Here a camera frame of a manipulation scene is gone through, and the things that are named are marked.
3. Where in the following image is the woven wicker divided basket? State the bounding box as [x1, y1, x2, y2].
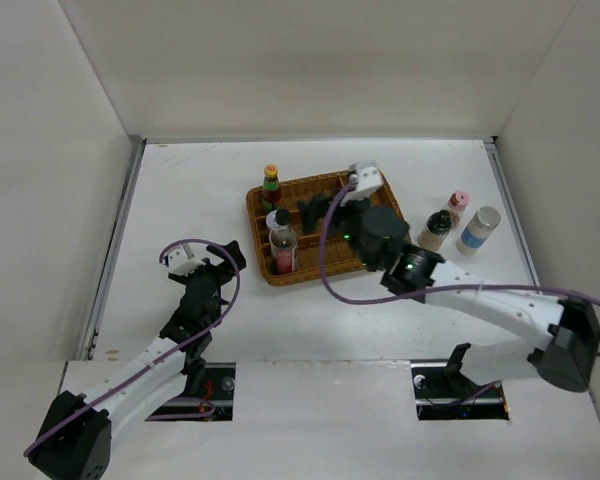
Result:
[246, 170, 404, 287]

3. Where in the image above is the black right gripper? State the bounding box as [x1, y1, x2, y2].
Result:
[299, 186, 381, 272]

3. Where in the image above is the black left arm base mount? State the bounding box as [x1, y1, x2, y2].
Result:
[148, 361, 237, 422]

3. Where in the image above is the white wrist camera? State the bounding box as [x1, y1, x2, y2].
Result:
[340, 160, 383, 206]
[163, 244, 205, 276]

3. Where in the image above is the yellow-capped green-label sauce bottle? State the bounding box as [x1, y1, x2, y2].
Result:
[262, 164, 282, 213]

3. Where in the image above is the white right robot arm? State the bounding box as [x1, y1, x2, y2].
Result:
[297, 194, 600, 396]

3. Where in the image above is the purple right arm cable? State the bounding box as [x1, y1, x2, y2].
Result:
[318, 179, 600, 357]

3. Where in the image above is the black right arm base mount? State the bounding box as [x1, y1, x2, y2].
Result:
[410, 343, 509, 421]

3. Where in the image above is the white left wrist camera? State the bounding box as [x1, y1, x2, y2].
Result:
[163, 244, 205, 276]

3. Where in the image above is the black-capped pepper grinder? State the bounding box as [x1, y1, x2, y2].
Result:
[417, 210, 453, 252]

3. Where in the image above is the pink-capped spice shaker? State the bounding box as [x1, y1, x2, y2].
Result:
[446, 190, 470, 229]

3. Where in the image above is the silver-capped white blue jar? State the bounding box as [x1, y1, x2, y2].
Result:
[456, 206, 501, 255]

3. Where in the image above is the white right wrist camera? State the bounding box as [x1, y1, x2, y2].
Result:
[340, 160, 383, 206]

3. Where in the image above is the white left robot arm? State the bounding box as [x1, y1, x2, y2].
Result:
[24, 239, 246, 479]

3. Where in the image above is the dark soy sauce bottle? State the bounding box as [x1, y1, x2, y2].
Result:
[269, 209, 298, 275]

